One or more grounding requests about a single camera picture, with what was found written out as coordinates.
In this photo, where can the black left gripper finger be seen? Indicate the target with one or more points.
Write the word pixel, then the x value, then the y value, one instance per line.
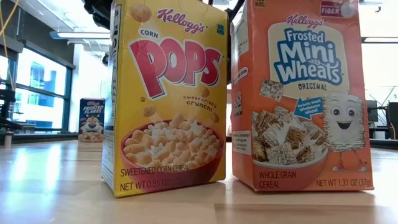
pixel 235 7
pixel 96 12

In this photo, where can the blue Frosted Flakes cereal box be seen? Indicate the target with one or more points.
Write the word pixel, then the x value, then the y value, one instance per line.
pixel 91 119

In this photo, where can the yellow Corn Pops cereal box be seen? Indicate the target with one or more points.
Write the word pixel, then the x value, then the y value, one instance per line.
pixel 171 109

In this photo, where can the orange Mini Wheats cereal box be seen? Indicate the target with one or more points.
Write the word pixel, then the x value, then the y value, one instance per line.
pixel 304 109

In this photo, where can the round black ceiling speaker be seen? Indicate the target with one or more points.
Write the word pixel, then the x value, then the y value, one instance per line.
pixel 105 59

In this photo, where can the dark workbench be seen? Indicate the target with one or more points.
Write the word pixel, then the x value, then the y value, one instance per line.
pixel 6 96

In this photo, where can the black ceiling track fixture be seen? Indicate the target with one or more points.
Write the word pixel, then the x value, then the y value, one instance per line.
pixel 371 2

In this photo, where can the white cylinder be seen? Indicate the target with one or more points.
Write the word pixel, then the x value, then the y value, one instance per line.
pixel 7 141

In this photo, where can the black computer monitor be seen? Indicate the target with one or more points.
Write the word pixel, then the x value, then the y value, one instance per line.
pixel 373 110

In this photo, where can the black equipment box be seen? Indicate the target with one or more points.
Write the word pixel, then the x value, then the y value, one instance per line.
pixel 392 121

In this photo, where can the black window frame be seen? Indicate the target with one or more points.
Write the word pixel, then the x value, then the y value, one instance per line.
pixel 66 99

